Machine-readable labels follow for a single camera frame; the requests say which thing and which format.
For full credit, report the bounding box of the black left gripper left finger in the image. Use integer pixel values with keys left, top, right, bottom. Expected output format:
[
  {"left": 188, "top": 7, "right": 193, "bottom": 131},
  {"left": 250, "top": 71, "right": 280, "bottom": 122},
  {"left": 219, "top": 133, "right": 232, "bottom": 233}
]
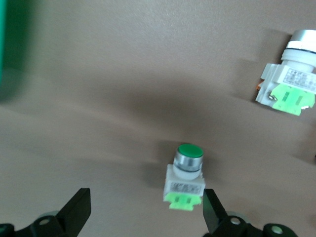
[{"left": 0, "top": 188, "right": 91, "bottom": 237}]

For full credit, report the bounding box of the brown table cover sheet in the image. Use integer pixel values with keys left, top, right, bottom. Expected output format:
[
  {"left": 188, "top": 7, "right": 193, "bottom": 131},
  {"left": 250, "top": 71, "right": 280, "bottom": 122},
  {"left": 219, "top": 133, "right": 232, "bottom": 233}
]
[{"left": 0, "top": 0, "right": 316, "bottom": 237}]

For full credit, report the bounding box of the green push button switch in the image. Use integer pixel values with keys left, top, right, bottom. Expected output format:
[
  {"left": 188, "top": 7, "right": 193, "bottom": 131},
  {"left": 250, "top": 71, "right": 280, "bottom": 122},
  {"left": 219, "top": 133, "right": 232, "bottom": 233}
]
[
  {"left": 254, "top": 29, "right": 316, "bottom": 116},
  {"left": 162, "top": 144, "right": 207, "bottom": 211}
]

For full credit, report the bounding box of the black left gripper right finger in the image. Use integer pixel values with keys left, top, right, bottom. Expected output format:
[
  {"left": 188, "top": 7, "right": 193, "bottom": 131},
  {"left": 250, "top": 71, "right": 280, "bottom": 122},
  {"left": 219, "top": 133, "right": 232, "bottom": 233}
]
[{"left": 202, "top": 189, "right": 298, "bottom": 237}]

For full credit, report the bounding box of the green plastic tray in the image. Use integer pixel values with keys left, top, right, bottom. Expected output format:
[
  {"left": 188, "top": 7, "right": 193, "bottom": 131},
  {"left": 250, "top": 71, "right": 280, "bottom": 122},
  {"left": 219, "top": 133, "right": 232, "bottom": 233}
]
[{"left": 0, "top": 0, "right": 34, "bottom": 102}]

